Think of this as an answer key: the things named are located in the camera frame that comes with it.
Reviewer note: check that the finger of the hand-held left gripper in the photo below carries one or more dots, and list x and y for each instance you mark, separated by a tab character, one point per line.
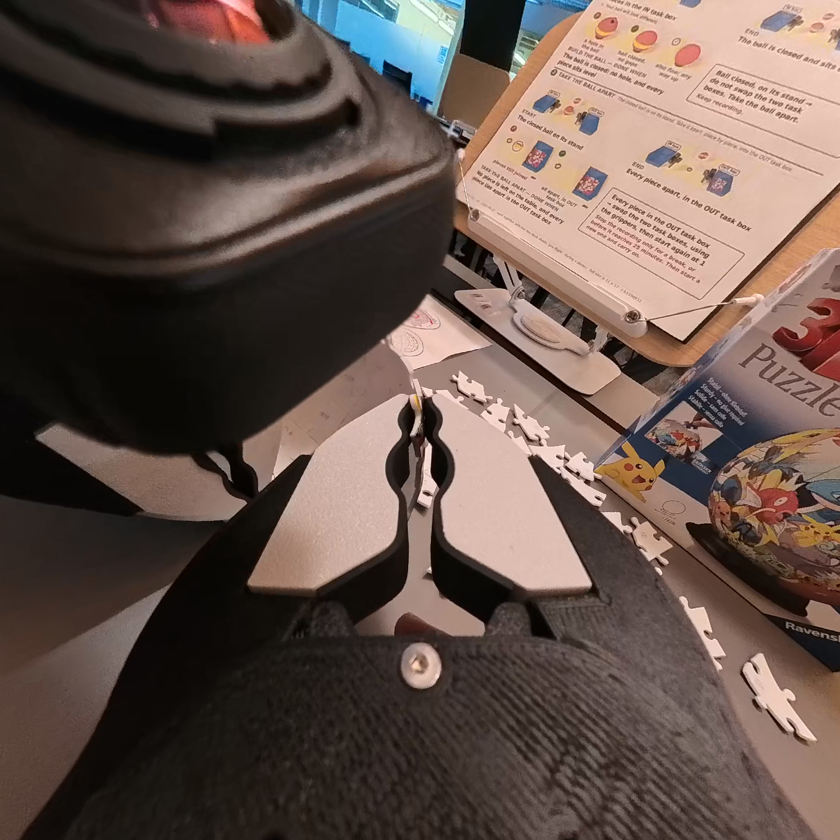
190	489

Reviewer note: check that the white book stand base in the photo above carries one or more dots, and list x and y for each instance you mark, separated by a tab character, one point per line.
584	374

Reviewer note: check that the printed puzzle piece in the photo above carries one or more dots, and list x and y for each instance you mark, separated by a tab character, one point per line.
423	479

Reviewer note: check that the partly built puzzle ball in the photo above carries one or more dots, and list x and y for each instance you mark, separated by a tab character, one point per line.
308	433

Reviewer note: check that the black panel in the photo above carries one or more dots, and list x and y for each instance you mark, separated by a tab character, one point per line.
492	33

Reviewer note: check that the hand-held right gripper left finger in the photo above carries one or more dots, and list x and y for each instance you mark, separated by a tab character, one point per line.
328	525

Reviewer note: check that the pile of white puzzle pieces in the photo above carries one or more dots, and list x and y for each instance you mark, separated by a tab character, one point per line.
528	423

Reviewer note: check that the instruction sheet on stand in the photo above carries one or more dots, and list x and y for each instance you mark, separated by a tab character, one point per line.
709	338

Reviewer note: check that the cardboard sheet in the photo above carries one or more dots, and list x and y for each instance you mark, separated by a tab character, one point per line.
472	92

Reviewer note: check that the paper sheet with red print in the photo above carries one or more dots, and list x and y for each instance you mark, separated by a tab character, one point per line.
446	341

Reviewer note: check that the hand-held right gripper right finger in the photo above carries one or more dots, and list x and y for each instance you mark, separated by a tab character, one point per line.
505	525

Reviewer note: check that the colourful puzzle box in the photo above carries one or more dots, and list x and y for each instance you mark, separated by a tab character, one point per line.
754	394

